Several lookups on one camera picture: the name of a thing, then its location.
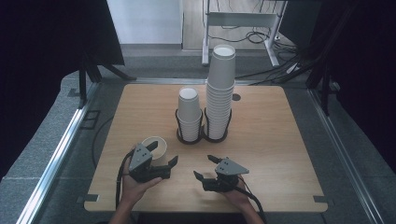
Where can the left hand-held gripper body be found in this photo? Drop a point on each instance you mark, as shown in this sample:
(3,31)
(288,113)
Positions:
(141,161)

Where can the tall stack of white cups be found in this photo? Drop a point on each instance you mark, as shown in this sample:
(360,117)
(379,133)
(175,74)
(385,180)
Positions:
(220,93)

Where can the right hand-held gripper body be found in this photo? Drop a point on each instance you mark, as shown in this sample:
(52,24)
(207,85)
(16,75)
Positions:
(229,174)

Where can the white power strip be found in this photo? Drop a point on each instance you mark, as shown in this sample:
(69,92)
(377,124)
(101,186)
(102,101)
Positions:
(293,68)

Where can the black curtain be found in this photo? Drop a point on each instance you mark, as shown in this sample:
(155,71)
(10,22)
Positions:
(358,62)
(46,62)

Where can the person's left hand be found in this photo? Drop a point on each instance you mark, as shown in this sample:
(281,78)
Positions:
(134,189)

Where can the white metal desk frame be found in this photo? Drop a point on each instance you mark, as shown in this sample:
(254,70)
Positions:
(239,18)

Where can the single white paper cup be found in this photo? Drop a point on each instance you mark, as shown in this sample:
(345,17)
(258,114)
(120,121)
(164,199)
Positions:
(159,155)

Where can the aluminium floor rail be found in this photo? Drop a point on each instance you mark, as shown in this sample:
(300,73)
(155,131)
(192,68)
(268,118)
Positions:
(53,161)
(342,155)

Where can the black metal stand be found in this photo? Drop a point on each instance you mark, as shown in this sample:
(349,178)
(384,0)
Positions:
(323,90)
(85,74)

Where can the short stack of white cups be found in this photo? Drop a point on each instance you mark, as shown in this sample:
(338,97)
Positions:
(188,109)

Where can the person's right hand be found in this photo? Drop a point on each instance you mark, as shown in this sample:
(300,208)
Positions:
(236,196)

